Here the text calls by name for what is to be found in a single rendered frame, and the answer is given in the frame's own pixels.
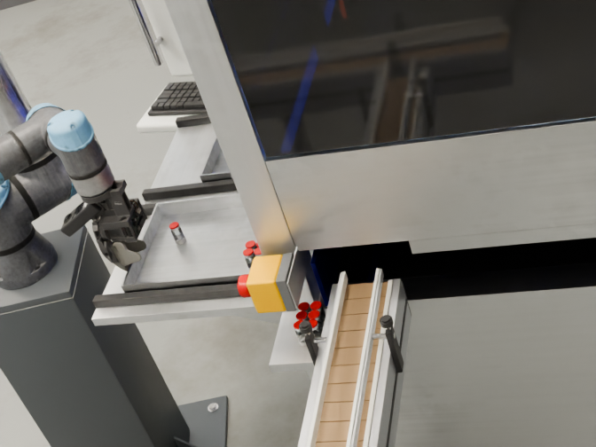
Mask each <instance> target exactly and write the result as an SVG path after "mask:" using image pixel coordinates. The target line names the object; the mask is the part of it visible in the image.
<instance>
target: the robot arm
mask: <svg viewBox="0 0 596 447"><path fill-rule="evenodd" d="M0 134H1V136H0V287H1V288H4V289H9V290H14V289H20V288H23V287H26V286H30V285H33V284H34V283H36V282H37V281H39V280H40V279H42V278H44V277H45V276H46V275H47V274H48V273H49V272H50V271H51V270H52V269H53V267H54V266H55V264H56V262H57V260H58V254H57V251H56V250H55V248H54V246H53V245H52V244H51V243H50V241H49V240H47V239H46V238H45V237H44V236H43V235H42V234H41V233H39V232H38V231H37V230H36V229H35V227H34V225H33V224H32V222H33V221H34V220H35V219H37V218H38V217H40V216H42V215H44V214H46V213H47V212H49V211H51V210H52V209H54V208H55V207H57V206H58V205H60V204H61V203H63V202H65V201H68V200H70V199H71V198H72V197H73V196H74V195H76V194H77V193H78V194H79V195H80V196H81V198H82V203H81V204H80V205H79V206H78V207H76V208H75V209H74V210H73V211H72V212H71V213H69V214H68V215H66V217H65V219H64V223H63V225H62V227H61V229H60V230H61V231H62V232H63V233H64V234H66V235H67V236H68V237H71V236H72V235H73V234H75V233H76V232H77V231H78V230H80V229H81V228H82V227H83V226H84V225H85V224H86V223H87V222H89V220H90V219H91V220H92V230H93V233H94V236H95V238H96V241H97V243H98V246H99V248H100V251H101V253H102V254H103V256H104V257H105V258H106V259H107V260H108V261H109V262H111V263H113V264H114V265H116V266H117V267H119V268H120V269H122V270H124V271H128V269H129V266H130V265H131V264H132V263H136V262H139V261H140V260H141V258H142V257H141V255H140V254H139V253H138V252H139V251H142V250H144V249H146V243H145V242H144V241H143V240H141V239H138V236H139V234H140V232H141V230H142V228H143V226H144V224H145V219H147V216H146V214H145V211H144V209H143V207H142V205H141V203H140V201H139V198H135V199H129V198H128V196H127V194H126V192H125V188H126V186H127V183H126V181H125V179H121V180H115V179H114V174H113V172H112V170H111V168H110V166H109V164H108V162H107V160H106V157H105V155H104V153H103V151H102V148H101V146H100V144H99V142H98V139H97V137H96V135H95V133H94V129H93V127H92V125H91V123H90V122H89V121H88V119H87V117H86V115H85V114H84V113H83V112H82V111H80V110H66V111H65V110H64V109H62V108H61V107H58V106H55V105H53V104H50V103H42V104H39V105H36V106H34V107H33V108H31V106H30V104H29V103H28V101H27V99H26V97H25V95H24V93H23V91H22V90H21V88H20V86H19V84H18V82H17V80H16V79H15V77H14V75H13V73H12V71H11V69H10V68H9V66H8V64H7V62H6V60H5V58H4V56H3V54H2V52H1V51H0ZM141 210H142V211H141Z"/></svg>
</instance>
